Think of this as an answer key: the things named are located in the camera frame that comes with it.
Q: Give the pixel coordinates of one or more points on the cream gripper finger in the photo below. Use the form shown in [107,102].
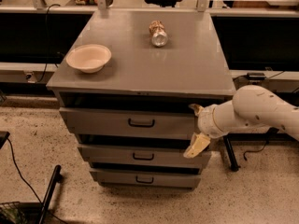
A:
[197,109]
[198,143]

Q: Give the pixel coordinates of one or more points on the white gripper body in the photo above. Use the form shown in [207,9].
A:
[206,121]

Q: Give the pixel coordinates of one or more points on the grey top drawer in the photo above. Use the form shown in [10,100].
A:
[129,123]

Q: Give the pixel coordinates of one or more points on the grey drawer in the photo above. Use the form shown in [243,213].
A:
[129,123]
[150,156]
[125,177]

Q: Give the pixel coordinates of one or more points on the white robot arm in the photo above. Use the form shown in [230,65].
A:
[252,106]

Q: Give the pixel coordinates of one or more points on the grey drawer cabinet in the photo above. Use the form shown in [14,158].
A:
[189,69]

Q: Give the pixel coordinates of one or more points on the grey bottom drawer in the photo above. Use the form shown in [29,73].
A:
[125,177]

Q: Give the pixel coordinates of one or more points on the grey middle drawer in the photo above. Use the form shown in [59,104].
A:
[150,156]

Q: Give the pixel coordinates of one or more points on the black power adapter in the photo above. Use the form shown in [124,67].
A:
[255,76]

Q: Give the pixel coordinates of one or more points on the black stand leg right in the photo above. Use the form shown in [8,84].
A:
[272,134]

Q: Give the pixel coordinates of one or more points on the black stand leg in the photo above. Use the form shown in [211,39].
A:
[272,134]
[55,179]

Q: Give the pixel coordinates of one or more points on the crushed metal can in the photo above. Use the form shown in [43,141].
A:
[158,34]

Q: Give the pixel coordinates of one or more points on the white paper bowl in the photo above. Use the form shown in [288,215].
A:
[88,58]

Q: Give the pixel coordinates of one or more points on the black stand leg left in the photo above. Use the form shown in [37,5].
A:
[55,179]

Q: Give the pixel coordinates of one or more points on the black wire basket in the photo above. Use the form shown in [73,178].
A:
[11,213]

